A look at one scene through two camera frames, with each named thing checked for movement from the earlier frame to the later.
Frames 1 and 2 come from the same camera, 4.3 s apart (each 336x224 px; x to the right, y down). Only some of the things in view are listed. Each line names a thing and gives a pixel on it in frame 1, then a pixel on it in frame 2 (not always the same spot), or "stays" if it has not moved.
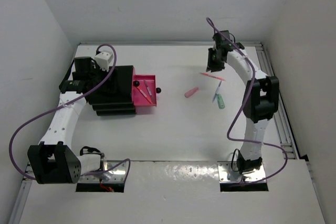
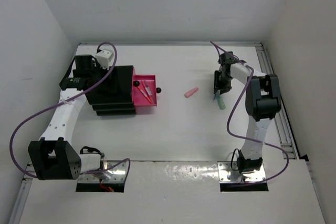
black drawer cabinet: [115, 97] stays
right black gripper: [211, 66] → [224, 88]
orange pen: [144, 95] stays
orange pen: [210, 75] → [144, 86]
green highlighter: [221, 103] stays
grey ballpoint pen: [148, 88] stays
